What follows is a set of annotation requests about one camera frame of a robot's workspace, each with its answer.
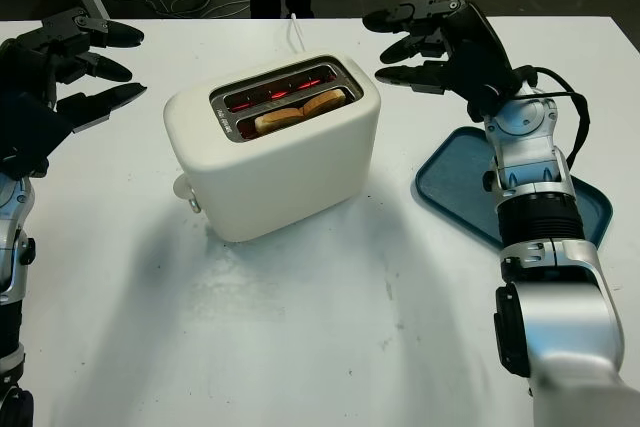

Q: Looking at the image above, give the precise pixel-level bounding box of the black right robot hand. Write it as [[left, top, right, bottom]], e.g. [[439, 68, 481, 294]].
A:
[[362, 0, 519, 113]]

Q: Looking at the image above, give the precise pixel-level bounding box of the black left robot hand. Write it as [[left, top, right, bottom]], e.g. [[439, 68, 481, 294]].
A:
[[0, 7, 147, 134]]

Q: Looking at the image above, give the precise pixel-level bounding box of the browned toast slice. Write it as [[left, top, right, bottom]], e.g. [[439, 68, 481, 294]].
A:
[[254, 87, 347, 137]]

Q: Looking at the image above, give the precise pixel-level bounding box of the white toaster lever knob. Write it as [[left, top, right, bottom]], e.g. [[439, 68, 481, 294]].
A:
[[172, 174, 204, 213]]

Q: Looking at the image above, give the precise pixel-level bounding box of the white two-slot toaster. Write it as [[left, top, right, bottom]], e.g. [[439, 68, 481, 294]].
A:
[[163, 53, 382, 244]]

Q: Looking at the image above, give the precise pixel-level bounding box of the blue plastic tray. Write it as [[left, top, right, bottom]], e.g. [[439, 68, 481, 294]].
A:
[[414, 125, 615, 251]]

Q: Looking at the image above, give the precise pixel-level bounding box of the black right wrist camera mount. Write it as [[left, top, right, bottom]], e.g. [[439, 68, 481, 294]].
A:
[[467, 79, 524, 124]]

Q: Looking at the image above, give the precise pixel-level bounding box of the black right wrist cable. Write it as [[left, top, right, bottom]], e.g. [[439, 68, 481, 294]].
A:
[[519, 65, 589, 168]]

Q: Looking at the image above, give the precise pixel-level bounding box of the white toaster power cord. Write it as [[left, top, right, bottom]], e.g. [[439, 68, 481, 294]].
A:
[[287, 12, 307, 56]]

